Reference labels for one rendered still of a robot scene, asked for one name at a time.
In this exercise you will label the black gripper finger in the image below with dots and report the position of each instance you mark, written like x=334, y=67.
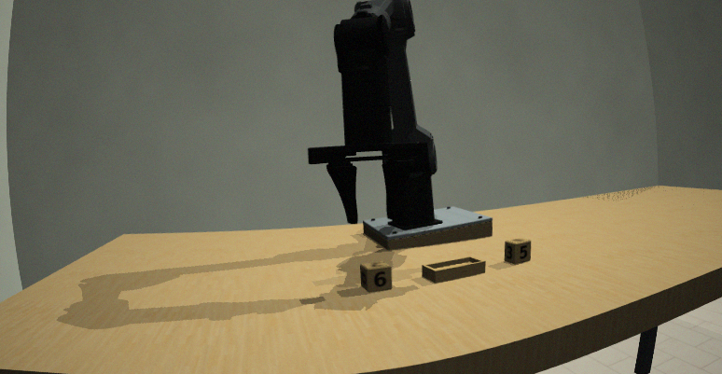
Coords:
x=396, y=175
x=347, y=175

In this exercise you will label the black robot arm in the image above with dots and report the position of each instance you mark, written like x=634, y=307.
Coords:
x=366, y=81

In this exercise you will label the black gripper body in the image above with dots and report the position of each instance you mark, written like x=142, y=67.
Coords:
x=367, y=128

